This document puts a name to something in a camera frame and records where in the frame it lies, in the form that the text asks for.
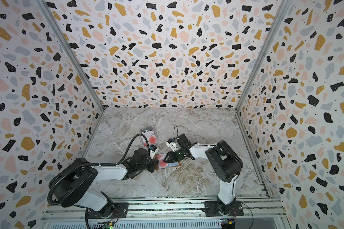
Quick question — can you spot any white red credit card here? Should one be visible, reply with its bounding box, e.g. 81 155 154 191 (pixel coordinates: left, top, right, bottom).
143 130 157 145
155 154 173 169

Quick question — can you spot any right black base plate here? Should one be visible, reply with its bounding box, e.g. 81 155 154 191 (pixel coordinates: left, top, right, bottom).
202 200 244 217

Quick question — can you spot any white ventilation grille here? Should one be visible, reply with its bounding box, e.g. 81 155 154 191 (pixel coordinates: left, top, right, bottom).
50 219 223 229

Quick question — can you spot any clear plastic card box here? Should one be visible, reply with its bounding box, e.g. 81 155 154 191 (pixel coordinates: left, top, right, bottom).
140 126 157 146

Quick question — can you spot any brown leather card holder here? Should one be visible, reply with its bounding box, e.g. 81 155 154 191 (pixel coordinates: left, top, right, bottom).
154 153 182 170

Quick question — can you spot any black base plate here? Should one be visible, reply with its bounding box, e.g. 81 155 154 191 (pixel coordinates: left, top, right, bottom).
86 202 129 220
202 200 244 217

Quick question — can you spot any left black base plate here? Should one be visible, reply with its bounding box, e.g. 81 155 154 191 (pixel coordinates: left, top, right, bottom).
86 202 129 220

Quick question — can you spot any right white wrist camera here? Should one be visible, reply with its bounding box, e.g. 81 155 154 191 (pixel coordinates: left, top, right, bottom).
166 138 179 152

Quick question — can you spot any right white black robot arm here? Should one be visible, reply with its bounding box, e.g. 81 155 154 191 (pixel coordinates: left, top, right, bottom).
163 134 243 216

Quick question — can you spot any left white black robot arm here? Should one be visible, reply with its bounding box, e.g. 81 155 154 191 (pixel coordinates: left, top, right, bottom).
47 148 159 219

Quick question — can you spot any black corrugated cable conduit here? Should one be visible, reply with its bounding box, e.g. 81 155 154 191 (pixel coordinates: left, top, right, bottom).
47 134 150 205

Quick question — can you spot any aluminium mounting rail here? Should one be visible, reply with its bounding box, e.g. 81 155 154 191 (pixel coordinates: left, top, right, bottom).
41 195 287 221

